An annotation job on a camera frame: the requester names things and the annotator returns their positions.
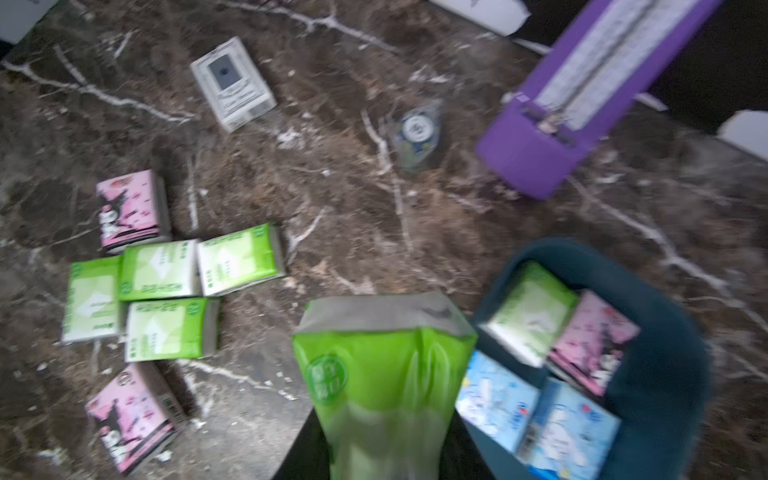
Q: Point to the pink Kuromi tissue pack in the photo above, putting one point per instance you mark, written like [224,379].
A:
[136,415]
[133,211]
[593,344]

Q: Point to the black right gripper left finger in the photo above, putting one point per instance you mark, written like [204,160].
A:
[308,457]

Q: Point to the large green tissue pack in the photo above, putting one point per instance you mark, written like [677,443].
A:
[237,260]

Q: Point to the purple metronome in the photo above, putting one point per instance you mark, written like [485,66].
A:
[611,52]

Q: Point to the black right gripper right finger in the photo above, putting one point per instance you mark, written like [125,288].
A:
[460,458]

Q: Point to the green pocket tissue pack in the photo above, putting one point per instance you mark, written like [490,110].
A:
[532,315]
[384,373]

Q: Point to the playing card box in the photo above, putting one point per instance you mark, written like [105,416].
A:
[232,85]

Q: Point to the blue cartoon tissue pack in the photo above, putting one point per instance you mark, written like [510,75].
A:
[496,401]
[569,436]

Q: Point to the teal plastic storage box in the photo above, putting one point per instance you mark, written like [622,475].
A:
[660,392]

